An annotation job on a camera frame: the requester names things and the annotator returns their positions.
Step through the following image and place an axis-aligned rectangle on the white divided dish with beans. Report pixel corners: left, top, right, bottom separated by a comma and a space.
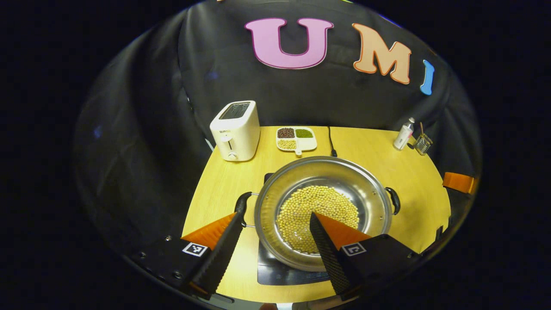
275, 126, 318, 156

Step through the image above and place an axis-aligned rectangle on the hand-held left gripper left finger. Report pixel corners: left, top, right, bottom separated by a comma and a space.
131, 211, 245, 301

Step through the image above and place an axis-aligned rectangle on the white plastic bottle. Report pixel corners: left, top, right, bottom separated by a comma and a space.
393, 117, 416, 151

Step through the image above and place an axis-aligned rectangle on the pile of yellow soybeans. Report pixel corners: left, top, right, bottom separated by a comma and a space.
275, 185, 360, 254

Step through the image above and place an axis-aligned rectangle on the black power cable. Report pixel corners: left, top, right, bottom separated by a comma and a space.
327, 126, 338, 158

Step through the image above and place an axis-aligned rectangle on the black induction cooktop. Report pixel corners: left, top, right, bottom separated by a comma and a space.
257, 172, 332, 286

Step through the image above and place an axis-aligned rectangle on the stainless steel pot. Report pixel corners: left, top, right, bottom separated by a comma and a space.
235, 156, 401, 273

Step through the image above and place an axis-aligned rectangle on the white toaster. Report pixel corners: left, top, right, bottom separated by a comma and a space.
210, 100, 261, 162

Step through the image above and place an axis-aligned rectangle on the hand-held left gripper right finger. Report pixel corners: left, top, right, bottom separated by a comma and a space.
309, 211, 420, 302

